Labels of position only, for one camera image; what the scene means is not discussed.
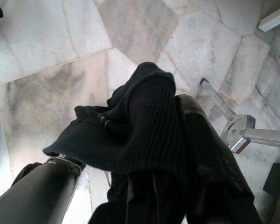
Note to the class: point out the black ribbed knit garment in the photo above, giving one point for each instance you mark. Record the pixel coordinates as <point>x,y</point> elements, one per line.
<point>142,128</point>

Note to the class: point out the black white-legged TV cabinet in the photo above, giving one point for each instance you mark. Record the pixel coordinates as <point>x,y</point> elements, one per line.
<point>274,19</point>

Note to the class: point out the silver metal clothes rack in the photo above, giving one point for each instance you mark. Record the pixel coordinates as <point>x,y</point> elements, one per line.
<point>238,130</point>

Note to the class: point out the dark robot right leg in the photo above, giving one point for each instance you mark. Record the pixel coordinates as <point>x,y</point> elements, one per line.
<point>32,198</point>

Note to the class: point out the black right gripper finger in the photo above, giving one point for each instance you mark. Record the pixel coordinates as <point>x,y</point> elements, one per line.
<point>212,163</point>

